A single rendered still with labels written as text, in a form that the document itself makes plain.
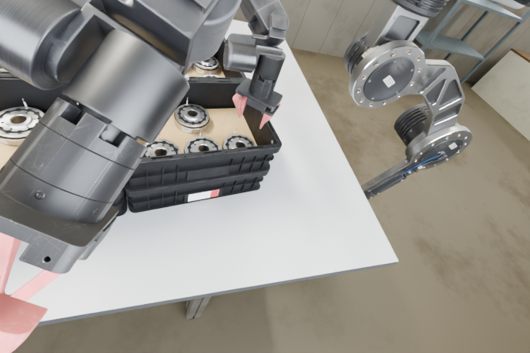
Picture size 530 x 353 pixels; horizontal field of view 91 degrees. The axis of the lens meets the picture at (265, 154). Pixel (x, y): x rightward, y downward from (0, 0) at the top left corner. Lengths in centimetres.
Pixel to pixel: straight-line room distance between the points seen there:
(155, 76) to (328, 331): 154
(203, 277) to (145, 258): 15
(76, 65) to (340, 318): 160
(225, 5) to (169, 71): 5
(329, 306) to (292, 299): 21
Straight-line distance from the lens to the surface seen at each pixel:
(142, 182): 69
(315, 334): 158
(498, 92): 544
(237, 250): 78
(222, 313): 145
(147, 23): 19
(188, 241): 77
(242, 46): 57
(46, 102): 88
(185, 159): 63
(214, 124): 86
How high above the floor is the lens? 141
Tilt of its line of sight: 46 degrees down
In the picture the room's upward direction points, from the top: 24 degrees clockwise
